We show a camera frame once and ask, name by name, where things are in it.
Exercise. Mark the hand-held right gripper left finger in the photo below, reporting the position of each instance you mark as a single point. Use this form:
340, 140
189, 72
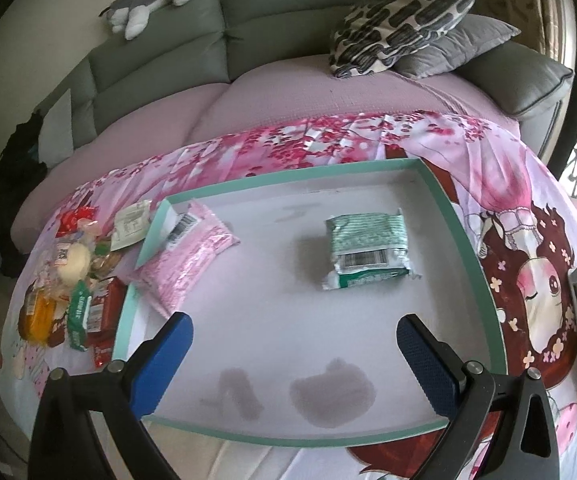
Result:
166, 360

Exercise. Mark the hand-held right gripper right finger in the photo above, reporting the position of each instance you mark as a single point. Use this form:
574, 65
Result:
428, 367

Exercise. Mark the pink snack packet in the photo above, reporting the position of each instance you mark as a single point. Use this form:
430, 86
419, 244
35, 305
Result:
178, 265

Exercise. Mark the teal-edged white cardboard box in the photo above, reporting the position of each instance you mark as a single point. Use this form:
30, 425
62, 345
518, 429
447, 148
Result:
278, 320

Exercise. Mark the orange snack packet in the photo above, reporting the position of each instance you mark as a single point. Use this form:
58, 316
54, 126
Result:
38, 317

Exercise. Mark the green striped snack packet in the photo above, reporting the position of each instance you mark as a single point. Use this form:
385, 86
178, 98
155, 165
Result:
363, 240

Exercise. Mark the clear nut packet green edge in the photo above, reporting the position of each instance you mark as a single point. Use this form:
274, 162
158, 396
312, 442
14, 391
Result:
106, 262

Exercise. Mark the clear cream bun packet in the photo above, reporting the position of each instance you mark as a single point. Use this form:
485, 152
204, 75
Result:
76, 262

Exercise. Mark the white snack packet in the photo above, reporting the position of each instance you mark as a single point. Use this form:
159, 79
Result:
131, 225

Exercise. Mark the red dotted snack packet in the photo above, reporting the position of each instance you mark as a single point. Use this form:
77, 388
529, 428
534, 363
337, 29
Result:
71, 220

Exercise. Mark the pink printed blanket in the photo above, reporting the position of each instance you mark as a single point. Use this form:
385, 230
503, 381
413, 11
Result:
518, 200

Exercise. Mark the dark clothing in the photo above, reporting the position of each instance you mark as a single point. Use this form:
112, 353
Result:
18, 170

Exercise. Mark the white cushion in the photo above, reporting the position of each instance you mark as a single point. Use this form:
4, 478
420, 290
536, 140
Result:
56, 130

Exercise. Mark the pink ribbed sofa cover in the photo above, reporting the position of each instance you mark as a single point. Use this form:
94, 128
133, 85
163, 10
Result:
293, 100

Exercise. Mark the grey-green sofa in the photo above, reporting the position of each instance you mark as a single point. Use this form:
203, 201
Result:
158, 55

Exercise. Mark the grey pillow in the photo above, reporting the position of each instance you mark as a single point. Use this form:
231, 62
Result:
463, 40

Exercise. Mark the black cream patterned pillow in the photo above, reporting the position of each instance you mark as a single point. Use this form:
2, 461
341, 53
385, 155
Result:
398, 20

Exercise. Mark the grey white plush toy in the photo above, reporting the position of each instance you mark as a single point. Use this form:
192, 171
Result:
143, 5

